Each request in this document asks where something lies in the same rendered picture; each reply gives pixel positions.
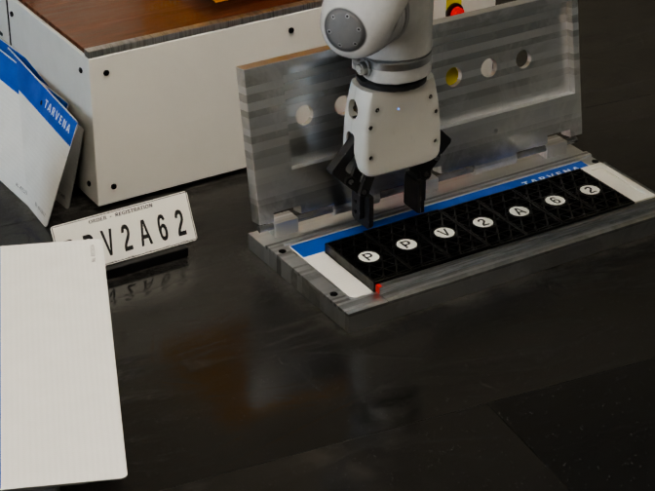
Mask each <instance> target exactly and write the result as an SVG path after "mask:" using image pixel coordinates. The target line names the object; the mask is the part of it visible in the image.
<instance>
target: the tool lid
mask: <svg viewBox="0 0 655 491"><path fill-rule="evenodd" d="M522 50H526V52H527V61H526V63H525V65H524V66H522V67H518V66H517V62H516V59H517V55H518V53H519V52H520V51H522ZM488 58H491V59H492V61H493V69H492V71H491V73H490V74H489V75H487V76H483V75H482V64H483V62H484V61H485V60H486V59H488ZM452 67H456V69H457V70H458V78H457V80H456V82H455V83H454V84H452V85H449V84H448V83H447V82H446V79H445V77H446V73H447V71H448V70H449V69H450V68H452ZM236 71H237V81H238V90H239V100H240V108H241V118H242V127H243V136H244V145H245V154H246V164H247V173H248V183H249V191H250V209H251V218H252V222H254V223H256V224H258V225H263V224H267V223H270V222H274V213H275V212H278V211H282V210H285V209H289V208H293V210H295V211H297V212H299V213H304V212H308V211H311V210H315V209H318V208H324V207H330V206H332V208H333V212H332V213H331V214H332V215H337V214H340V213H343V212H347V211H350V210H352V190H351V189H350V188H349V187H347V186H346V185H345V184H343V183H342V182H341V181H340V180H338V179H337V178H336V177H334V176H333V175H332V174H330V173H329V172H328V171H327V167H328V165H329V163H330V162H331V161H332V159H333V158H334V157H335V155H336V154H337V153H338V151H339V150H340V148H341V147H342V146H343V130H344V118H345V111H344V112H343V113H340V114H337V113H336V111H335V109H334V104H335V102H336V100H337V99H338V98H339V97H340V96H342V95H346V96H347V97H348V93H349V88H350V84H351V81H352V79H353V78H355V77H356V72H357V71H356V70H355V69H353V68H352V59H351V58H348V57H342V56H341V55H339V54H337V53H336V52H334V51H333V50H332V49H331V48H330V47H329V46H328V45H326V46H322V47H318V48H314V49H310V50H306V51H302V52H297V53H293V54H289V55H285V56H280V57H273V58H269V59H265V60H261V61H257V62H253V63H249V64H244V65H240V66H236ZM431 72H432V73H433V75H434V79H435V83H436V89H437V94H438V101H439V110H440V127H441V130H442V131H443V132H444V133H445V134H446V135H448V136H449V137H450V138H451V142H450V144H449V145H448V146H447V148H446V149H445V150H444V151H443V153H442V154H441V157H440V159H439V160H438V162H437V163H436V164H435V166H434V167H433V171H436V172H438V173H445V172H449V171H452V170H458V169H462V168H465V167H470V166H472V167H473V168H474V172H471V174H472V175H475V174H479V173H482V172H486V171H489V170H495V169H499V168H502V167H506V166H508V165H511V164H515V163H516V162H517V160H518V157H517V152H520V151H523V150H526V149H530V148H533V147H537V146H540V145H544V144H547V143H548V135H551V134H554V133H558V132H561V134H563V135H566V136H569V137H571V136H574V135H578V134H581V133H582V110H581V81H580V53H579V23H578V0H516V1H512V2H508V3H504V4H499V5H495V6H491V7H487V8H483V9H478V10H474V11H471V12H467V13H462V14H458V15H454V16H450V17H445V18H441V19H434V20H433V42H432V70H431ZM302 105H307V106H308V107H309V109H310V116H309V118H308V120H307V121H306V122H305V123H303V124H298V123H297V121H296V118H295V114H296V111H297V109H298V108H299V107H300V106H302ZM408 170H409V168H407V169H403V170H397V171H393V172H389V173H386V174H382V175H378V176H376V177H375V178H374V179H373V182H372V185H371V188H370V191H369V194H370V195H371V196H373V203H374V204H377V203H379V202H380V191H383V190H387V189H390V188H394V187H397V186H401V185H404V184H405V172H406V171H408Z"/></svg>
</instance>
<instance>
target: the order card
mask: <svg viewBox="0 0 655 491"><path fill-rule="evenodd" d="M51 233H52V237H53V241H54V242H66V241H79V240H91V239H101V240H102V243H103V252H104V261H105V266H106V265H110V264H113V263H117V262H120V261H124V260H127V259H131V258H134V257H138V256H141V255H144V254H147V253H151V252H154V251H158V250H162V249H165V248H169V247H172V246H178V245H182V244H185V243H189V242H192V241H196V240H197V234H196V229H195V225H194V221H193V217H192V213H191V208H190V205H189V201H188V197H187V193H186V192H185V191H183V192H179V193H175V194H171V195H169V196H165V197H161V198H158V199H154V200H150V201H146V202H143V203H139V204H135V205H132V206H128V207H124V208H118V209H114V210H111V211H107V212H104V213H100V214H96V215H93V216H89V217H85V218H81V219H78V220H74V221H70V222H67V223H63V224H59V225H56V226H53V227H51Z"/></svg>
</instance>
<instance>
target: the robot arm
mask: <svg viewBox="0 0 655 491"><path fill-rule="evenodd" d="M433 11H434V0H324V2H323V6H322V9H321V18H320V24H321V30H322V34H323V37H324V39H325V41H326V43H327V45H328V46H329V47H330V48H331V49H332V50H333V51H334V52H336V53H337V54H339V55H341V56H342V57H348V58H351V59H352V68H353V69H355V70H356V71H357V72H356V77H355V78H353V79H352V81H351V84H350V88H349V93H348V97H347V103H346V110H345V118H344V130H343V146H342V147H341V148H340V150H339V151H338V153H337V154H336V155H335V157H334V158H333V159H332V161H331V162H330V163H329V165H328V166H327V171H328V172H329V173H330V174H332V175H333V176H334V177H336V178H337V179H338V180H340V181H341V182H342V183H343V184H345V185H346V186H347V187H349V188H350V189H351V190H352V215H353V217H354V219H355V220H357V221H358V222H359V223H361V224H362V225H363V226H365V227H366V228H367V229H369V228H372V226H373V196H371V195H370V194H369V191H370V188H371V185H372V182H373V179H374V178H375V177H376V176H378V175H382V174H386V173H389V172H393V171H397V170H403V169H407V168H409V170H408V171H406V172H405V190H404V203H405V205H407V206H408V207H410V208H411V209H413V210H414V211H416V212H417V213H423V212H424V201H425V199H426V180H427V179H429V178H430V177H431V174H432V173H431V170H432V168H433V167H434V166H435V164H436V163H437V162H438V160H439V159H440V157H441V154H442V153H443V151H444V150H445V149H446V148H447V146H448V145H449V144H450V142H451V138H450V137H449V136H448V135H446V134H445V133H444V132H443V131H442V130H441V127H440V110H439V101H438V94H437V89H436V83H435V79H434V75H433V73H432V72H431V70H432V42H433ZM349 163H354V166H353V167H352V170H351V173H350V174H349V173H348V172H347V171H346V167H347V165H348V164H349ZM362 173H363V174H364V176H363V179H362V182H360V179H361V176H362Z"/></svg>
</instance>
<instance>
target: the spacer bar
mask: <svg viewBox="0 0 655 491"><path fill-rule="evenodd" d="M581 170H584V171H585V172H587V173H588V174H590V175H592V176H593V177H595V178H597V179H598V180H600V181H602V182H603V183H605V184H606V185H608V186H610V187H611V188H613V189H615V190H616V191H618V192H620V193H621V194H623V195H624V196H626V197H628V198H629V199H631V200H633V201H634V202H635V204H636V203H639V202H642V201H645V200H649V199H652V198H655V194H653V193H651V192H650V191H648V190H646V189H645V188H643V187H641V186H640V185H638V184H636V183H635V182H633V181H631V180H630V179H628V178H627V177H626V176H624V175H622V174H621V173H619V172H617V171H616V170H613V169H612V168H610V167H608V166H607V165H605V164H603V163H597V164H594V165H590V166H587V167H583V168H581Z"/></svg>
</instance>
